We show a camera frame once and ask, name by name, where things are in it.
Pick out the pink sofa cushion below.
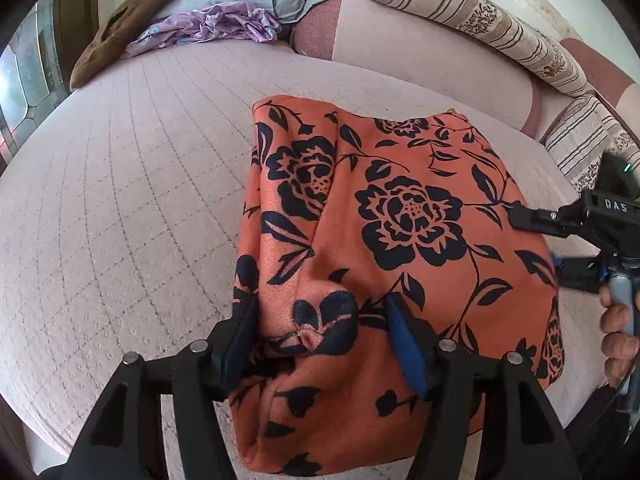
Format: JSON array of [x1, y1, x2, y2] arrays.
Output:
[[291, 0, 545, 137], [559, 37, 640, 111]]

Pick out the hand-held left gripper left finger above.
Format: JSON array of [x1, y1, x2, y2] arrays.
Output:
[[62, 299, 262, 480]]

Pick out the striped floral bolster pillow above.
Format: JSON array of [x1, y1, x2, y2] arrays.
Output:
[[359, 0, 591, 97]]

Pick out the purple cloth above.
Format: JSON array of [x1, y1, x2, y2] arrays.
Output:
[[122, 2, 281, 58]]

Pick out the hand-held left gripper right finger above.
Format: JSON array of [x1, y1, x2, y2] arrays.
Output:
[[384, 294, 583, 480]]

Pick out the person's dark clothing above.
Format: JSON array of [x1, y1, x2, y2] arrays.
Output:
[[564, 385, 636, 480]]

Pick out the pale quilted bed mat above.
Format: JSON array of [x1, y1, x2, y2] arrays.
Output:
[[0, 40, 621, 480]]

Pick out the brown cloth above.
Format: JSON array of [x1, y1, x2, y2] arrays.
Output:
[[70, 0, 246, 92]]

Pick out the person's right hand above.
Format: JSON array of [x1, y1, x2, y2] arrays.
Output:
[[599, 290, 640, 387]]

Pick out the window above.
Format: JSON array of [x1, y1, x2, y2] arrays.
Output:
[[0, 0, 68, 161]]

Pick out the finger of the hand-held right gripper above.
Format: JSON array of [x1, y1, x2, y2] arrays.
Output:
[[507, 201, 583, 237], [550, 254, 608, 292]]

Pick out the orange floral garment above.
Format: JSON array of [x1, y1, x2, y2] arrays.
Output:
[[232, 95, 566, 478]]

